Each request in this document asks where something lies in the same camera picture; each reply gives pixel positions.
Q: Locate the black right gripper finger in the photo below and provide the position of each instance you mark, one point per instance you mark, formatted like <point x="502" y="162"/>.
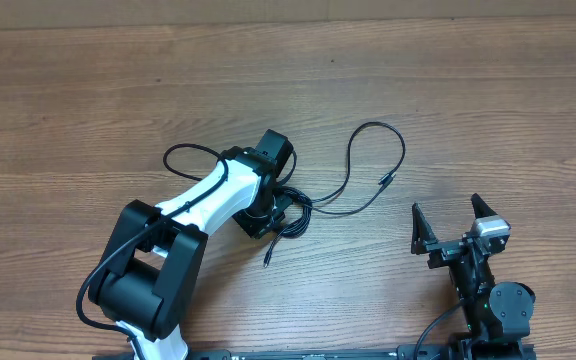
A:
<point x="423" y="237"/>
<point x="480" y="207"/>

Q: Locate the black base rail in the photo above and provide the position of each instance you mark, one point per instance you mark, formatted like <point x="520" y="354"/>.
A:
<point x="402" y="352"/>

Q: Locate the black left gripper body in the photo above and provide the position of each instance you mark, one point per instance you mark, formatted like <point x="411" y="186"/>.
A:
<point x="260" y="219"/>

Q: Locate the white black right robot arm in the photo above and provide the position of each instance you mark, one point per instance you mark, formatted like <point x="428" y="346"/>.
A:
<point x="497" y="314"/>

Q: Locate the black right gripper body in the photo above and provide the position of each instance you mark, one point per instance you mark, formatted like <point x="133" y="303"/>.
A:
<point x="465" y="270"/>

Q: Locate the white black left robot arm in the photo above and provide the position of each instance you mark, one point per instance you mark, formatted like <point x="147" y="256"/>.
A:
<point x="148" y="270"/>

